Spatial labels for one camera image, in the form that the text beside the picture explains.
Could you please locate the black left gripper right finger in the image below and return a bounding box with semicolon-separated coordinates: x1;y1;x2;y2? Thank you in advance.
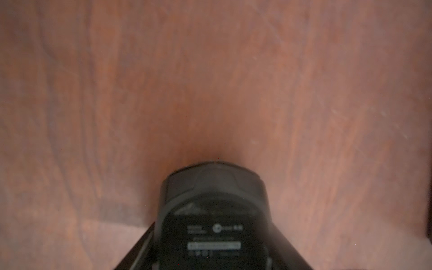
269;224;313;270

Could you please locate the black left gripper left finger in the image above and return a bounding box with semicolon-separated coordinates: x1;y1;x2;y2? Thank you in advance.
114;223;156;270

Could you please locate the black rounded wireless mouse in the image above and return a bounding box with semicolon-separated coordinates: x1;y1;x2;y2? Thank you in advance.
154;162;273;270

